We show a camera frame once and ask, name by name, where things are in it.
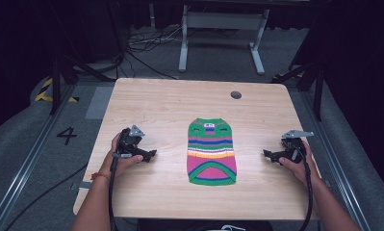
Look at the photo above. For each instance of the person's right hand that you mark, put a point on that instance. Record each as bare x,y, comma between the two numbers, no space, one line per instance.
300,168

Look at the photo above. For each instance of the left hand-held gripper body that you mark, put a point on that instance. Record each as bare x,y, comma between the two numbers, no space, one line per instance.
128,141

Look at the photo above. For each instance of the aluminium floor rail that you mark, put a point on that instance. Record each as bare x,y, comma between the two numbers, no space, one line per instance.
337,154
22,166

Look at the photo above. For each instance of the black metal stand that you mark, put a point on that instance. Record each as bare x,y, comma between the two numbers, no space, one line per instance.
308,73
67,67

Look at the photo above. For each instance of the grey metal table frame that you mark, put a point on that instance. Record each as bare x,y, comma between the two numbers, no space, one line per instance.
221,35

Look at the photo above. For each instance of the striped knitted pet sweater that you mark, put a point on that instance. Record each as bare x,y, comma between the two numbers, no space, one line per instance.
211,152

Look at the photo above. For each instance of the person's left hand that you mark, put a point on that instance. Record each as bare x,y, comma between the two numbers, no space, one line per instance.
123,160

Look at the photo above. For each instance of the grey table grommet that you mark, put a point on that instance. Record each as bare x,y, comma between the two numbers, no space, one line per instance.
235,95

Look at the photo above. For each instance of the yellow black hazard tape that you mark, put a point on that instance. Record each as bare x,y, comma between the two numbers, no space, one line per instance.
48,93

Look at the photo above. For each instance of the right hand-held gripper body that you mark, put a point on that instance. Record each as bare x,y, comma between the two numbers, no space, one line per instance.
294,146

